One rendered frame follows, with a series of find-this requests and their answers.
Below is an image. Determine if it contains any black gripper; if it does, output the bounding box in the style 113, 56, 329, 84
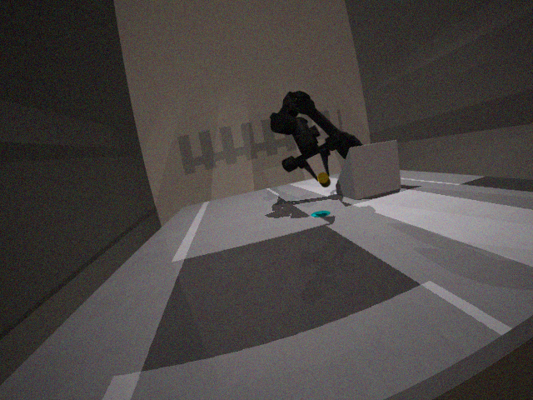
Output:
282, 129, 341, 181

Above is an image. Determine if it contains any cyan circle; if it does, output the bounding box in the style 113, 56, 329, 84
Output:
311, 211, 330, 218

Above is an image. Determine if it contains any yellow cylinder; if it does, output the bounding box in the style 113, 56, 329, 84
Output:
317, 172, 331, 188

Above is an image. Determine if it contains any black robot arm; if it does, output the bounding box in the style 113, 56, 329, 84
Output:
270, 90, 363, 159

